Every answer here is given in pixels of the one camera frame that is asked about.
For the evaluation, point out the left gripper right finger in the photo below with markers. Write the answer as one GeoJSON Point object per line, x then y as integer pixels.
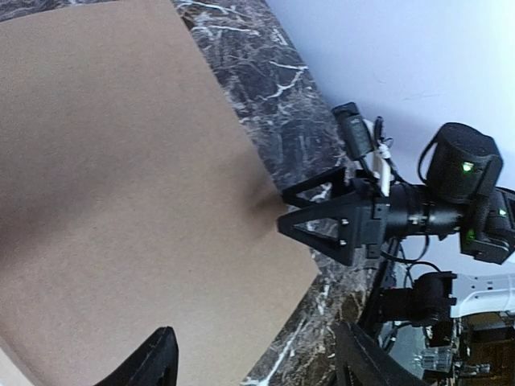
{"type": "Point", "coordinates": [357, 354]}

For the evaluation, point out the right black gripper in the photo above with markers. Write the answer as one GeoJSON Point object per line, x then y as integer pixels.
{"type": "Point", "coordinates": [336, 228]}

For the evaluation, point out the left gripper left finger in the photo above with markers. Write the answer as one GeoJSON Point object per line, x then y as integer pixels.
{"type": "Point", "coordinates": [154, 362]}

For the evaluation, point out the brown backing board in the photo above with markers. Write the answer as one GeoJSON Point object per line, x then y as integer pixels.
{"type": "Point", "coordinates": [131, 198]}

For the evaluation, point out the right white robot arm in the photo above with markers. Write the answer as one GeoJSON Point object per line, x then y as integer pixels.
{"type": "Point", "coordinates": [459, 195]}

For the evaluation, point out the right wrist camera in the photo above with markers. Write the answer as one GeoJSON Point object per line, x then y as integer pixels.
{"type": "Point", "coordinates": [353, 130]}

